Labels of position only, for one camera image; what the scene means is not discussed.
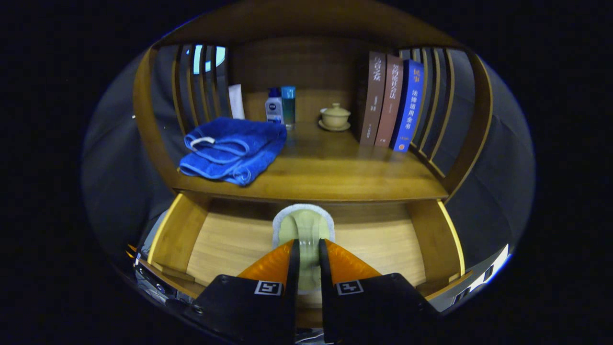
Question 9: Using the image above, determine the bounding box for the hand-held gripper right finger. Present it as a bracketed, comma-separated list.
[318, 238, 441, 345]

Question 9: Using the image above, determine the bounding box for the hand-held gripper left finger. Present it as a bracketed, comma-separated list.
[184, 239, 301, 345]

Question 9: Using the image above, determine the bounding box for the wooden drawer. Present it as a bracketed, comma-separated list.
[146, 192, 475, 331]

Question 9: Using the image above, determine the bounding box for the wooden countertop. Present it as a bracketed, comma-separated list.
[175, 122, 449, 202]

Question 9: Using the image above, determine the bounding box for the wooden cabinet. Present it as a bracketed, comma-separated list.
[133, 0, 494, 204]

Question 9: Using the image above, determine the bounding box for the blue towel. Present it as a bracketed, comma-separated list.
[179, 116, 288, 187]

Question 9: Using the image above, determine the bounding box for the beige lidded teacup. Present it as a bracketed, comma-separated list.
[321, 103, 352, 127]

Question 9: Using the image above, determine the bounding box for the white bottle with blue cap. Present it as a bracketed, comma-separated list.
[265, 87, 284, 124]

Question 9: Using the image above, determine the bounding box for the blue book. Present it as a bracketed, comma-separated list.
[390, 59, 425, 153]

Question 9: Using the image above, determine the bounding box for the reddish brown book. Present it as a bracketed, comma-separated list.
[375, 54, 404, 148]

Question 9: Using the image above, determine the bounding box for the teal bottle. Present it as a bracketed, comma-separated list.
[281, 86, 296, 130]

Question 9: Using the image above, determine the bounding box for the white tube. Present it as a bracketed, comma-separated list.
[228, 84, 246, 120]

